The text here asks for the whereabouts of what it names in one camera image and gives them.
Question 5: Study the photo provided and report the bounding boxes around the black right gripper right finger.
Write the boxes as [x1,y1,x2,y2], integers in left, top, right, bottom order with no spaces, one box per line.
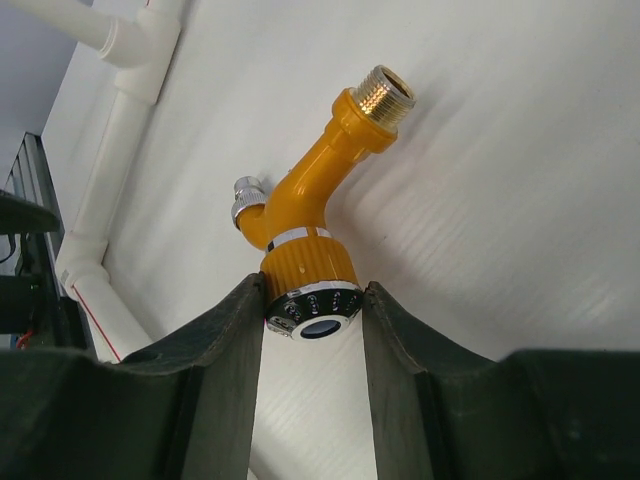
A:
[362,282,639,479]

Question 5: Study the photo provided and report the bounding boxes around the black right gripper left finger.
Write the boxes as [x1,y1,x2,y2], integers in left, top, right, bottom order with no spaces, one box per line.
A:
[1,273,265,479]

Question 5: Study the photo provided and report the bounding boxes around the white PVC pipe frame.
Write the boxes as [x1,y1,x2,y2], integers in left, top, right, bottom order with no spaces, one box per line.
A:
[55,0,183,366]

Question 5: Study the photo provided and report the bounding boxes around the yellow water faucet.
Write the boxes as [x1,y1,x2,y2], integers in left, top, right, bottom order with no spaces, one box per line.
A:
[231,65,416,341]

